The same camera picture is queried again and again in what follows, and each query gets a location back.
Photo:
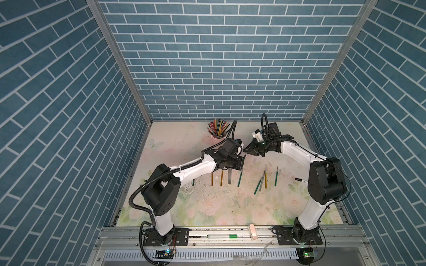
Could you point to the dark green carving knife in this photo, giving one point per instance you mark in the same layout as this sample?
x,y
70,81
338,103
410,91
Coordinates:
x,y
258,186

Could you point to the green knife row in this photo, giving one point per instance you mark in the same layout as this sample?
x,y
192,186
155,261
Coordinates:
x,y
240,177

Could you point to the beige eraser on rail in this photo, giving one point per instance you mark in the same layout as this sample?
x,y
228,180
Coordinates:
x,y
252,232

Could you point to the pink cup of coloured pencils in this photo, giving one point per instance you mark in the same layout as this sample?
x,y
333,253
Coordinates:
x,y
218,128

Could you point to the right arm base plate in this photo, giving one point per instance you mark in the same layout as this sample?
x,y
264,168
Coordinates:
x,y
299,236

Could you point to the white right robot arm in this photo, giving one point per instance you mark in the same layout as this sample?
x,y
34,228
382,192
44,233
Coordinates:
x,y
325,181

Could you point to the green marker on rail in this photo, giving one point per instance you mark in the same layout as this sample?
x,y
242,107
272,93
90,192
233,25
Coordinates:
x,y
221,236

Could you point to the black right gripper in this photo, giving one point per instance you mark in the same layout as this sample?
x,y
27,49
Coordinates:
x,y
253,150

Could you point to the aluminium corner frame post left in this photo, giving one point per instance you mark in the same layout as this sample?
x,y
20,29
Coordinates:
x,y
102,22

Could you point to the yellow carving knife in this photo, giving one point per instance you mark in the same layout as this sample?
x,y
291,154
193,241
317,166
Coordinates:
x,y
265,179

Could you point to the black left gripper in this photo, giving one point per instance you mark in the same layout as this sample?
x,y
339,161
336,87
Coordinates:
x,y
239,164

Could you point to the aluminium corner frame post right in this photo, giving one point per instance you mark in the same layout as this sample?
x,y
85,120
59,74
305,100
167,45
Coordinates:
x,y
352,35

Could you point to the aluminium front rail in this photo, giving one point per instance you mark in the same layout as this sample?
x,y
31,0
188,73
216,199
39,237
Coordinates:
x,y
334,245

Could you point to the aluminium corner frame post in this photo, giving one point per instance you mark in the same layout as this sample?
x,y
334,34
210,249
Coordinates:
x,y
102,22
352,35

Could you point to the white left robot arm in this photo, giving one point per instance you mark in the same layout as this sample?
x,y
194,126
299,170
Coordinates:
x,y
162,188

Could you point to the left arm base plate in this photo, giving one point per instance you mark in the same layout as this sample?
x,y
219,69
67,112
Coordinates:
x,y
166,237

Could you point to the silver carving knife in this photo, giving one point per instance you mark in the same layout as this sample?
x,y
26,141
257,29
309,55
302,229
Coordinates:
x,y
262,182

